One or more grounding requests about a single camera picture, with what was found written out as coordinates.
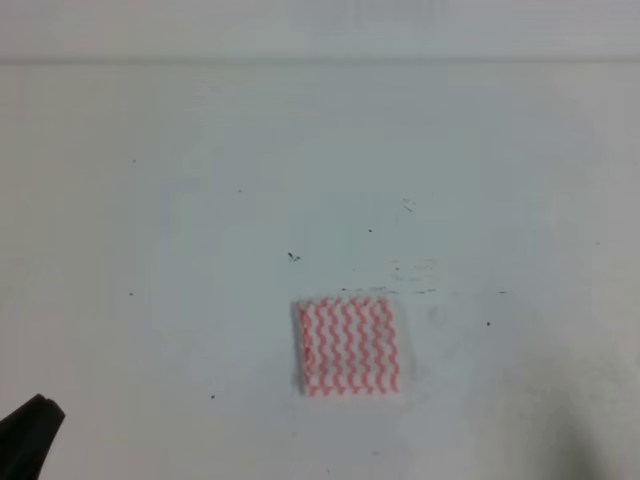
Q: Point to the pink white striped towel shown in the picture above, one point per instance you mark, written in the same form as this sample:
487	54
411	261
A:
350	344

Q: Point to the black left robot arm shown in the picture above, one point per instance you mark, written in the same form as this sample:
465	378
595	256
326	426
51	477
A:
26	438

